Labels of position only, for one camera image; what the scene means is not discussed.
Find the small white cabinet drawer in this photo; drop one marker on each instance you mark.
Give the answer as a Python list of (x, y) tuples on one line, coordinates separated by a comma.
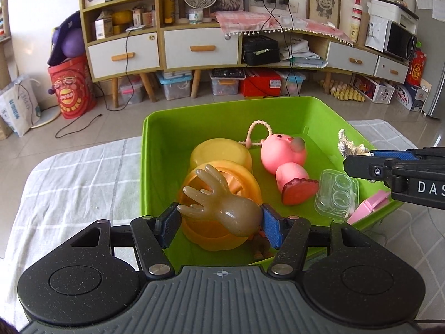
[(391, 70)]

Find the white paper bag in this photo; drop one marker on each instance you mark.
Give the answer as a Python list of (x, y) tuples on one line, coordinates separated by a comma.
[(19, 108)]

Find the red storage box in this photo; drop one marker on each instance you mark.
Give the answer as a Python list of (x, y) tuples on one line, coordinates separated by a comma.
[(260, 83)]

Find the grey refrigerator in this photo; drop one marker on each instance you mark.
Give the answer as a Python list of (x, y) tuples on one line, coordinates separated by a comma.
[(433, 59)]

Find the wooden cabinet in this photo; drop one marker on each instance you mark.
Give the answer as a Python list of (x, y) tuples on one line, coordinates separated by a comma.
[(160, 28)]

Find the clear storage bin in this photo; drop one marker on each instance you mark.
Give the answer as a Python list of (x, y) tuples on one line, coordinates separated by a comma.
[(226, 83)]

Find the yellow toy pot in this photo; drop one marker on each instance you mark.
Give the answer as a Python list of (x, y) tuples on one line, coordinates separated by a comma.
[(222, 153)]

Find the red printed bucket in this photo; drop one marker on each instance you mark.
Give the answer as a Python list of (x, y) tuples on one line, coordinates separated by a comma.
[(71, 90)]

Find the white printer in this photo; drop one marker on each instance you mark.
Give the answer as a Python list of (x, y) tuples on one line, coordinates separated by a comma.
[(393, 10)]

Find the black bag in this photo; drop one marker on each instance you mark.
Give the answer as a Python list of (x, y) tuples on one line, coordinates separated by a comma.
[(260, 50)]

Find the green plastic box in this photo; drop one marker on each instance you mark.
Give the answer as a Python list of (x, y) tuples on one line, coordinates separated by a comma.
[(167, 139)]

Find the clear plastic case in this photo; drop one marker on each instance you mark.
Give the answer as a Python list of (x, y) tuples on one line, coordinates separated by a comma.
[(335, 195)]

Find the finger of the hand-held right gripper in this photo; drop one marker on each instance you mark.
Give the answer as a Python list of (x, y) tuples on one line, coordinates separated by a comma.
[(393, 154), (365, 168)]

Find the purple plush toy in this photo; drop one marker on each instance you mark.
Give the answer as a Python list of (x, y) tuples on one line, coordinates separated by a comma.
[(71, 41)]

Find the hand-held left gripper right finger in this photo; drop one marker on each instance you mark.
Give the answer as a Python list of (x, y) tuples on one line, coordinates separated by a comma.
[(273, 228)]

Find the printed cardboard box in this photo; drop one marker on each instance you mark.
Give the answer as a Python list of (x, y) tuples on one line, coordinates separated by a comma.
[(373, 88)]

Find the pink checked cloth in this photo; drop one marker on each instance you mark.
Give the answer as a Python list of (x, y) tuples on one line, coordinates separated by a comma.
[(243, 21)]

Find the brown rubber hand toy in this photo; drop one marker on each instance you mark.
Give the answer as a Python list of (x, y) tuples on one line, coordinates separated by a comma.
[(236, 212)]

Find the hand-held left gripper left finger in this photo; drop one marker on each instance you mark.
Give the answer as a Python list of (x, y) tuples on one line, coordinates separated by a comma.
[(167, 224)]

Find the framed cartoon drawing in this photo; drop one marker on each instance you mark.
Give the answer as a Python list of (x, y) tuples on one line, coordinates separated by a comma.
[(323, 1)]

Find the pink block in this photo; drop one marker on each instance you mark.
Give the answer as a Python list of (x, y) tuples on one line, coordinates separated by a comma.
[(370, 205)]

